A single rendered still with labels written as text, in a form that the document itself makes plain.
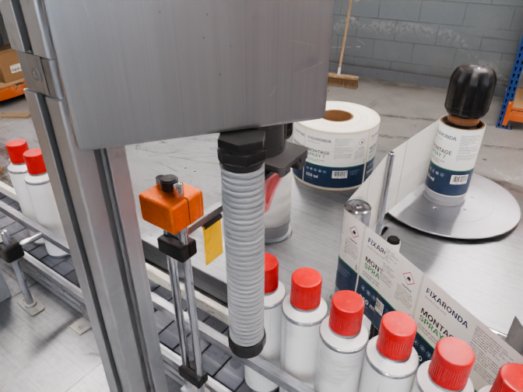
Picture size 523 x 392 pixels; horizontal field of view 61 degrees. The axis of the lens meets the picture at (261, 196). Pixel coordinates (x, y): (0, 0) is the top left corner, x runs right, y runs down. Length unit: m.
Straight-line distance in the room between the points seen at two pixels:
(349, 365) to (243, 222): 0.23
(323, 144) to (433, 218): 0.28
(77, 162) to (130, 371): 0.23
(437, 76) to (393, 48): 0.53
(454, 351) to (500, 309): 0.38
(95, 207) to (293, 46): 0.19
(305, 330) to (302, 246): 0.37
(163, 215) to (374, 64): 4.70
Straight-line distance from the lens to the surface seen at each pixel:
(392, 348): 0.46
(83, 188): 0.35
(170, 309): 0.63
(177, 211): 0.40
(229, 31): 0.28
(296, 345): 0.52
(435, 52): 4.88
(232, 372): 0.66
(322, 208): 0.97
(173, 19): 0.28
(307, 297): 0.48
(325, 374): 0.52
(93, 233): 0.37
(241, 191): 0.31
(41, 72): 0.33
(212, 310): 0.70
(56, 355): 0.80
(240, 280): 0.36
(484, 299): 0.83
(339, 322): 0.46
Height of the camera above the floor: 1.41
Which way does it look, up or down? 32 degrees down
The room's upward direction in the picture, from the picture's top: straight up
